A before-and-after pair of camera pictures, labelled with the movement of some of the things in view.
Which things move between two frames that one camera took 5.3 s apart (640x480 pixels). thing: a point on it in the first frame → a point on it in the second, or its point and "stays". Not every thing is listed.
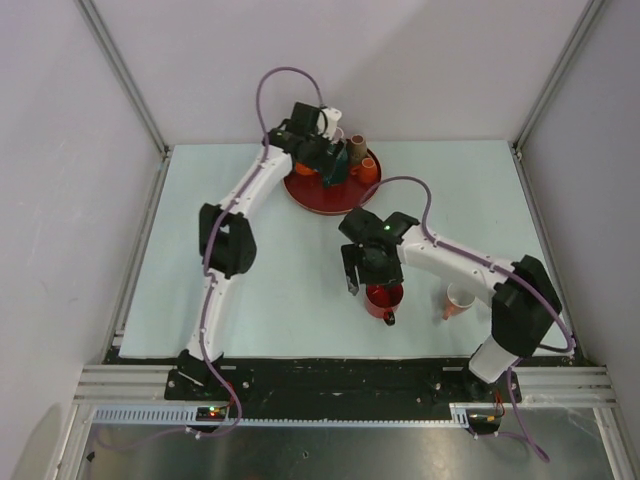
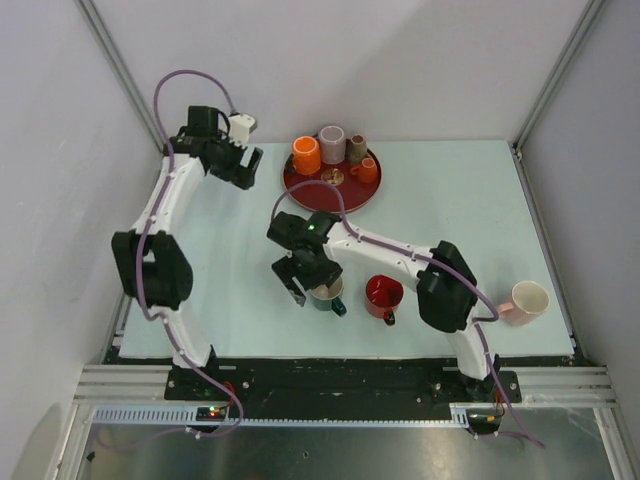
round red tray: (309, 191) stays
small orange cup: (367, 171) stays
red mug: (383, 300) stays
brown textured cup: (357, 149) stays
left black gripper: (319, 162) → (240, 175)
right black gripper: (392, 273) → (286, 269)
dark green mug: (336, 171) → (326, 298)
